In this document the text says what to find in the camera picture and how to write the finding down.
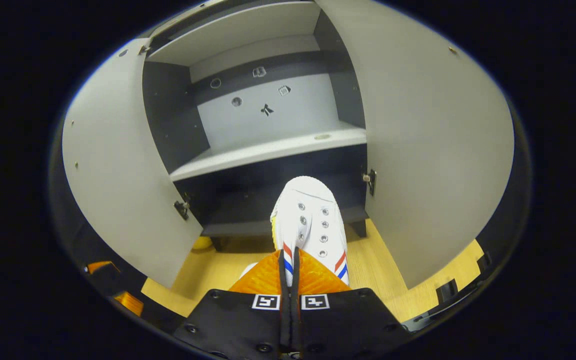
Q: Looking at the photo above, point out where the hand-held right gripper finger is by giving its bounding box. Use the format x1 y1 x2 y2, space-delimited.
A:
290 247 411 358
174 250 291 358

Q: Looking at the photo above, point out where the grey cabinet door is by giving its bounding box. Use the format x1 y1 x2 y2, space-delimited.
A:
315 0 515 291
62 37 204 290

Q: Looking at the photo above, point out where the black bracket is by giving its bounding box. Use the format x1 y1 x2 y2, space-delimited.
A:
435 279 460 305

